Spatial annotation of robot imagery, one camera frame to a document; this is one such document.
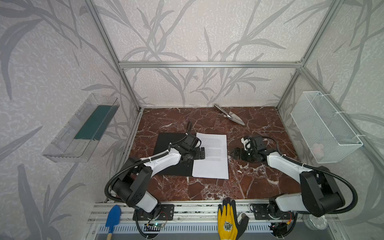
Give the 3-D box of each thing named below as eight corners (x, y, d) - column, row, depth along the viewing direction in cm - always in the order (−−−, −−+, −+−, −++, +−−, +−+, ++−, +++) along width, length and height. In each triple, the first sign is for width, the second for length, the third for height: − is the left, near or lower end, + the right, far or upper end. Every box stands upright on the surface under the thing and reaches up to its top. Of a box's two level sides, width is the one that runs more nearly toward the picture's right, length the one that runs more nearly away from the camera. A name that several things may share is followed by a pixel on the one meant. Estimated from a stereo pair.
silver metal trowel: (240, 128, 110) (241, 126, 108) (213, 106, 125) (213, 104, 123) (245, 124, 113) (245, 122, 111) (218, 103, 127) (218, 101, 125)
